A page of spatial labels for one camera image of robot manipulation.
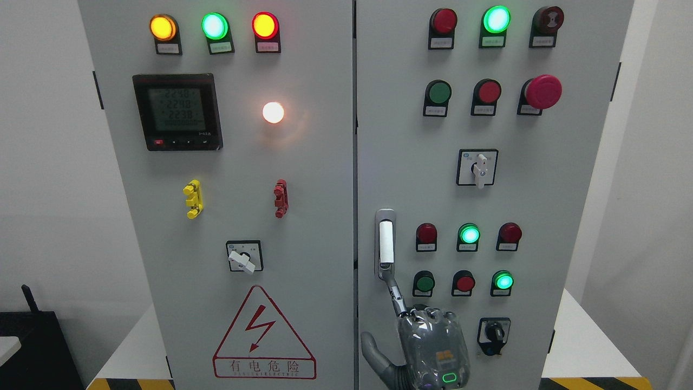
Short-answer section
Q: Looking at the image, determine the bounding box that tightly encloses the black box with antenna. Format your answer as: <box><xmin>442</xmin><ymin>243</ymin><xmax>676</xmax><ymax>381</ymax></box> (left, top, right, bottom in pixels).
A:
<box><xmin>1</xmin><ymin>285</ymin><xmax>85</xmax><ymax>389</ymax></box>

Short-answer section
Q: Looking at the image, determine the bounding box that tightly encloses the red emergency stop button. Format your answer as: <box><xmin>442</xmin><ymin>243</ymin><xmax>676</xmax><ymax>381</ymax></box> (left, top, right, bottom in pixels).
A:
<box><xmin>517</xmin><ymin>74</ymin><xmax>563</xmax><ymax>116</ymax></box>

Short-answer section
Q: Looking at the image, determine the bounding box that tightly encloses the dark red buzzer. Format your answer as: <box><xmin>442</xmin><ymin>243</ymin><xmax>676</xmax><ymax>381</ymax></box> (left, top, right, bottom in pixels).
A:
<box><xmin>528</xmin><ymin>5</ymin><xmax>565</xmax><ymax>48</ymax></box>

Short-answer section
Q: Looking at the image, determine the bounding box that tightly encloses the red push button upper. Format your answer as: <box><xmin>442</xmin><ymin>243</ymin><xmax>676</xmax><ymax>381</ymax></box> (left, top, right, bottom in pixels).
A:
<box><xmin>470</xmin><ymin>79</ymin><xmax>502</xmax><ymax>116</ymax></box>

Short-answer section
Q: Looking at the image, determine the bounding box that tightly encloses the red lamp top right door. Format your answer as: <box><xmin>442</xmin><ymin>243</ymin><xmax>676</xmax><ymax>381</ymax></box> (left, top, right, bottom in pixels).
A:
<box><xmin>428</xmin><ymin>8</ymin><xmax>458</xmax><ymax>51</ymax></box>

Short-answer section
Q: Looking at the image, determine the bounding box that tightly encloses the black digital power meter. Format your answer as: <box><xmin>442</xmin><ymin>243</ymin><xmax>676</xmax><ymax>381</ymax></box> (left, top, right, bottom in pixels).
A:
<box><xmin>132</xmin><ymin>73</ymin><xmax>223</xmax><ymax>151</ymax></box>

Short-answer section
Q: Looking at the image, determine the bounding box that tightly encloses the green lit push button lower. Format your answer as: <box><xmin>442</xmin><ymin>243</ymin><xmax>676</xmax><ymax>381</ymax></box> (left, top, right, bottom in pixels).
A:
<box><xmin>490</xmin><ymin>270</ymin><xmax>514</xmax><ymax>297</ymax></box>

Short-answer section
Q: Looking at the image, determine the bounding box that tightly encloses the green push button upper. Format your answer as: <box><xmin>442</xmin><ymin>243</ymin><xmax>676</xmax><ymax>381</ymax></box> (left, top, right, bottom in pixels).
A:
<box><xmin>422</xmin><ymin>79</ymin><xmax>452</xmax><ymax>118</ymax></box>

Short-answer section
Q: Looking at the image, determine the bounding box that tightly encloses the white platform with hazard stripes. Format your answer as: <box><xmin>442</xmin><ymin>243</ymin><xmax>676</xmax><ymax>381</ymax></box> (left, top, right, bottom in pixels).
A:
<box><xmin>88</xmin><ymin>291</ymin><xmax>651</xmax><ymax>389</ymax></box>

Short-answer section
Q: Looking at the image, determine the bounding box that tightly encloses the yellow terminal connector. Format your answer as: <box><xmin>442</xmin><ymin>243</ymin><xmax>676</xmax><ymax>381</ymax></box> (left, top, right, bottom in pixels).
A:
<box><xmin>182</xmin><ymin>179</ymin><xmax>204</xmax><ymax>219</ymax></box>

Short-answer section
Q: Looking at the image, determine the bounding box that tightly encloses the black key selector switch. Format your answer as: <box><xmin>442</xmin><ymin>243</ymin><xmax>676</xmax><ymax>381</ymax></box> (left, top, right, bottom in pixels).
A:
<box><xmin>477</xmin><ymin>317</ymin><xmax>512</xmax><ymax>357</ymax></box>

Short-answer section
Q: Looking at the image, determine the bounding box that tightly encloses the white lit indicator lamp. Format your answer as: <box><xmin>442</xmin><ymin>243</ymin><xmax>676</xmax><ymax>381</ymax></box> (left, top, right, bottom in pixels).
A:
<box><xmin>262</xmin><ymin>101</ymin><xmax>285</xmax><ymax>124</ymax></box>

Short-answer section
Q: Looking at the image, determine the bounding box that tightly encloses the grey cabinet door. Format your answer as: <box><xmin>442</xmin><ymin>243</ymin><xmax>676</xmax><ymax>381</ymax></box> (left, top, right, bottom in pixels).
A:
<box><xmin>77</xmin><ymin>1</ymin><xmax>356</xmax><ymax>389</ymax></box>
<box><xmin>356</xmin><ymin>1</ymin><xmax>633</xmax><ymax>389</ymax></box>

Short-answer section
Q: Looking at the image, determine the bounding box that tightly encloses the white rotary selector switch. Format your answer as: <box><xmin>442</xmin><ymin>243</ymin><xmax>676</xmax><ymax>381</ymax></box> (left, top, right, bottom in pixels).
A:
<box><xmin>457</xmin><ymin>149</ymin><xmax>499</xmax><ymax>189</ymax></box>
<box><xmin>226</xmin><ymin>240</ymin><xmax>263</xmax><ymax>274</ymax></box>

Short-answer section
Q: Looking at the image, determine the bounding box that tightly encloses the white rotary selector switch upper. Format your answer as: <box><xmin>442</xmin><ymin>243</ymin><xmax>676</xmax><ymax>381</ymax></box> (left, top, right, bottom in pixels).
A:
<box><xmin>457</xmin><ymin>149</ymin><xmax>499</xmax><ymax>189</ymax></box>

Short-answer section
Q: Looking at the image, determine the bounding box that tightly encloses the red lamp middle right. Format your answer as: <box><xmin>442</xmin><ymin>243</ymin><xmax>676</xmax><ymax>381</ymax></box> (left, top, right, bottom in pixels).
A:
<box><xmin>496</xmin><ymin>222</ymin><xmax>522</xmax><ymax>252</ymax></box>

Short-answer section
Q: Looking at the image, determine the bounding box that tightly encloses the yellow indicator lamp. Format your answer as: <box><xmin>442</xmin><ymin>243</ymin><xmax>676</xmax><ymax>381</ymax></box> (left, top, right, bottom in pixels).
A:
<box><xmin>149</xmin><ymin>14</ymin><xmax>182</xmax><ymax>55</ymax></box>

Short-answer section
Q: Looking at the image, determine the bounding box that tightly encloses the red electric hazard warning sticker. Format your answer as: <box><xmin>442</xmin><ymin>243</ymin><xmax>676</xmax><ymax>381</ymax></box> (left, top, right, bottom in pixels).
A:
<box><xmin>212</xmin><ymin>285</ymin><xmax>317</xmax><ymax>380</ymax></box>

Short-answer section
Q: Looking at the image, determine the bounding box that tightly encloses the green lit lamp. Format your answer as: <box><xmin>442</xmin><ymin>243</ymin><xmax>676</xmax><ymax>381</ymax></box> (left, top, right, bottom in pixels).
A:
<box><xmin>478</xmin><ymin>5</ymin><xmax>512</xmax><ymax>49</ymax></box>
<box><xmin>457</xmin><ymin>223</ymin><xmax>480</xmax><ymax>252</ymax></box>

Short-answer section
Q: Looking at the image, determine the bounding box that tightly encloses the grey right cabinet door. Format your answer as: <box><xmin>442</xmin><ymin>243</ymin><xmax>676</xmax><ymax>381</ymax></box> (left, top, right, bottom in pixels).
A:
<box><xmin>356</xmin><ymin>1</ymin><xmax>633</xmax><ymax>389</ymax></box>

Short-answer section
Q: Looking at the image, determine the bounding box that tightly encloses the silver swing door handle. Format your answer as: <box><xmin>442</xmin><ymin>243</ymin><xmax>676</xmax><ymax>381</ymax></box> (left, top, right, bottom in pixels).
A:
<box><xmin>374</xmin><ymin>209</ymin><xmax>396</xmax><ymax>281</ymax></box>

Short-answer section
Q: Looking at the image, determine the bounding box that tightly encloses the green lit lamp top right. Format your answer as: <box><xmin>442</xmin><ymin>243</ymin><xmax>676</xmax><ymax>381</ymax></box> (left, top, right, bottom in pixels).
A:
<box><xmin>478</xmin><ymin>5</ymin><xmax>512</xmax><ymax>49</ymax></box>

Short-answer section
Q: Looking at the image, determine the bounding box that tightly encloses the white rotary selector switch left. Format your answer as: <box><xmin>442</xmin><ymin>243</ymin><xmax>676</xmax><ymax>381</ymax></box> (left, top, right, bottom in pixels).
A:
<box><xmin>226</xmin><ymin>240</ymin><xmax>263</xmax><ymax>274</ymax></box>

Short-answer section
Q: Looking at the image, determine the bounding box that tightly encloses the green lit lamp middle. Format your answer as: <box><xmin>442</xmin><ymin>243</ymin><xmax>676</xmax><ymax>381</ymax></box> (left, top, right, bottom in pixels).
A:
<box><xmin>457</xmin><ymin>223</ymin><xmax>480</xmax><ymax>252</ymax></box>

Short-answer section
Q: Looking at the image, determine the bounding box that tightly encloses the red lamp middle left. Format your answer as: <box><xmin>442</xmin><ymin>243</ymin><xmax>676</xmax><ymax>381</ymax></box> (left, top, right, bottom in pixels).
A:
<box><xmin>416</xmin><ymin>223</ymin><xmax>437</xmax><ymax>252</ymax></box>

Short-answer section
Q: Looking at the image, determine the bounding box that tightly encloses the red lit indicator lamp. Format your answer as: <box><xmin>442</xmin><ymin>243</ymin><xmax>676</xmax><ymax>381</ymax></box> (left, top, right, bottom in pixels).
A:
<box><xmin>252</xmin><ymin>11</ymin><xmax>282</xmax><ymax>54</ymax></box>

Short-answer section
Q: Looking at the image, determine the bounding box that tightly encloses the green indicator lamp left door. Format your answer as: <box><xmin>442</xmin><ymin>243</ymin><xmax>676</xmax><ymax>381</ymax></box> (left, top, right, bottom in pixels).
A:
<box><xmin>201</xmin><ymin>12</ymin><xmax>235</xmax><ymax>55</ymax></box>

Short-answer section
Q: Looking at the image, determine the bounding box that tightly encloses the red terminal connector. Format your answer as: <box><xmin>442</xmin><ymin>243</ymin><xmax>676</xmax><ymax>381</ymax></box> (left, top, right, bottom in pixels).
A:
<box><xmin>274</xmin><ymin>179</ymin><xmax>289</xmax><ymax>219</ymax></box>

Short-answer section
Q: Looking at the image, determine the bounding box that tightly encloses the grey left cabinet door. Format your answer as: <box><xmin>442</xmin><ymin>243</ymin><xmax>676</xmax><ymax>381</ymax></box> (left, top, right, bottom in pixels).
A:
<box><xmin>77</xmin><ymin>1</ymin><xmax>356</xmax><ymax>389</ymax></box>

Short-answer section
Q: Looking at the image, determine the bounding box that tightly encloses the red push button lower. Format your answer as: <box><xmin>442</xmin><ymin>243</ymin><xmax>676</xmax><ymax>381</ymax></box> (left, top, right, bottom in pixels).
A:
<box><xmin>450</xmin><ymin>270</ymin><xmax>476</xmax><ymax>297</ymax></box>

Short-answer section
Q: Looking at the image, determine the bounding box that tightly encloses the red push button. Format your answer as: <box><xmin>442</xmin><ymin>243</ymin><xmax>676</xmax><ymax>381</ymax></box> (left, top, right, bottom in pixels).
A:
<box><xmin>450</xmin><ymin>270</ymin><xmax>476</xmax><ymax>297</ymax></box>
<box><xmin>470</xmin><ymin>79</ymin><xmax>502</xmax><ymax>116</ymax></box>

